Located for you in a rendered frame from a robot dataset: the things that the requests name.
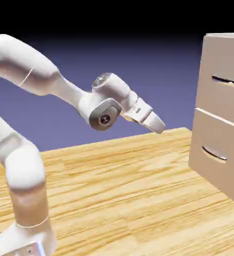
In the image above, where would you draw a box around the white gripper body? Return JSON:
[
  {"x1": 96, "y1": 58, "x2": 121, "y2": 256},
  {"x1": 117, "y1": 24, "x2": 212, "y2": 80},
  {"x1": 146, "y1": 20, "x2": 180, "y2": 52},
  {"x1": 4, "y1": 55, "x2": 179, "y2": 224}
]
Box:
[{"x1": 142, "y1": 111, "x2": 166, "y2": 135}]

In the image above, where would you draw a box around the beige cabinet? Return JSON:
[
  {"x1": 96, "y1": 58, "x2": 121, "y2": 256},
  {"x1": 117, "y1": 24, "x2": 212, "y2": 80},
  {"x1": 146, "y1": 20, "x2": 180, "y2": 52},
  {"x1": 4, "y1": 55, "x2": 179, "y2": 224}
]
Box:
[{"x1": 188, "y1": 32, "x2": 234, "y2": 207}]

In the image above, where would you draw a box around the beige drawer front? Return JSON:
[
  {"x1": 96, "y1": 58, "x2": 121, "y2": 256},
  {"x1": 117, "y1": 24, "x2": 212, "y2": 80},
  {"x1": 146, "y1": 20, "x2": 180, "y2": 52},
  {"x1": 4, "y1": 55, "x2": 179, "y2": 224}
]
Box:
[
  {"x1": 188, "y1": 107, "x2": 234, "y2": 206},
  {"x1": 195, "y1": 35, "x2": 234, "y2": 128}
]

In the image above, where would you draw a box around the dark curved metal handle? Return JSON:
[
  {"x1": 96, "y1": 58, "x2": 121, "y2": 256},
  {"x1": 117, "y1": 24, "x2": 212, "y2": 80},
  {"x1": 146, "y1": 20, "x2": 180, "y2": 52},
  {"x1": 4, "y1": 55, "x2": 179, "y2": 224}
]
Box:
[
  {"x1": 201, "y1": 145, "x2": 227, "y2": 162},
  {"x1": 211, "y1": 75, "x2": 234, "y2": 85}
]

